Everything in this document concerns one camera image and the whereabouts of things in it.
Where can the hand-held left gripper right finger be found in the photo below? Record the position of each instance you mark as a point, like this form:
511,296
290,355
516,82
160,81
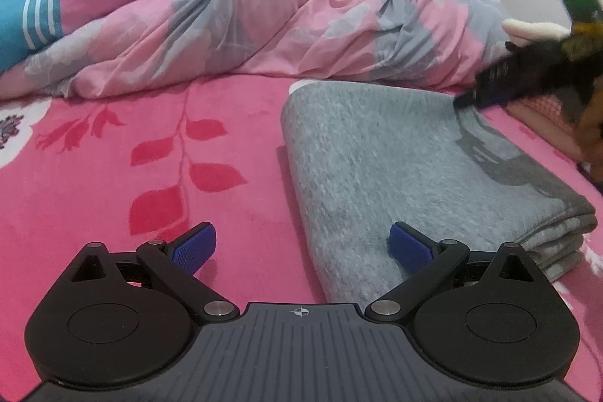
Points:
410,246

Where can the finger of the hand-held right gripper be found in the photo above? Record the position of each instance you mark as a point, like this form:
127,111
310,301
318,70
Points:
468,100

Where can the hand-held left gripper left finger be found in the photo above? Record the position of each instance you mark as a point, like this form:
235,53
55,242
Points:
195,244

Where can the grey sweatpants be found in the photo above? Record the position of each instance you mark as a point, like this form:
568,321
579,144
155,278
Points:
400,176

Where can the stack of folded clothes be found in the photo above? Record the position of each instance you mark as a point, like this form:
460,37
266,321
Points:
537,30

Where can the person's right hand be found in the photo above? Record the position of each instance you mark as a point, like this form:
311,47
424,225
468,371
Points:
592,133

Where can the pink grey floral duvet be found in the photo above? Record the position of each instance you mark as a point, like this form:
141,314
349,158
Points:
282,16

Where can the blue pink striped quilt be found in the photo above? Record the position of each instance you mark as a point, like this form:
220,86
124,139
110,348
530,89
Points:
37,16

